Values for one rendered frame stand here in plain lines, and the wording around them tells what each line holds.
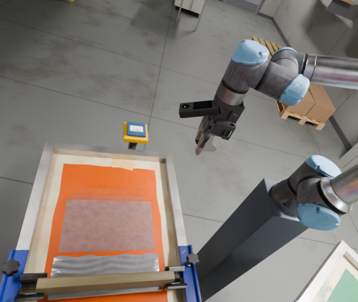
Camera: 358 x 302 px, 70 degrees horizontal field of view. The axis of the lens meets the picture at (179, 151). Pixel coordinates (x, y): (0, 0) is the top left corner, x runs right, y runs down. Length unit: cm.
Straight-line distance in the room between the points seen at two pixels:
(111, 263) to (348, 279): 105
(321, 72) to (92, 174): 93
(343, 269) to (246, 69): 112
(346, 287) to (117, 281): 100
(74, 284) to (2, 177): 165
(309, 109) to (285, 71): 364
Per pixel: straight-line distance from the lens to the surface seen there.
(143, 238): 106
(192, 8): 653
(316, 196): 87
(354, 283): 151
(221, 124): 73
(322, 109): 436
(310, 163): 98
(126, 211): 111
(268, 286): 241
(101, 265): 101
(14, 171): 245
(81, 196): 113
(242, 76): 65
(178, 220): 110
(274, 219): 106
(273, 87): 66
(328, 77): 79
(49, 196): 113
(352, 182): 84
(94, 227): 106
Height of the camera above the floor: 191
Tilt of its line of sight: 44 degrees down
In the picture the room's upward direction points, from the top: 24 degrees clockwise
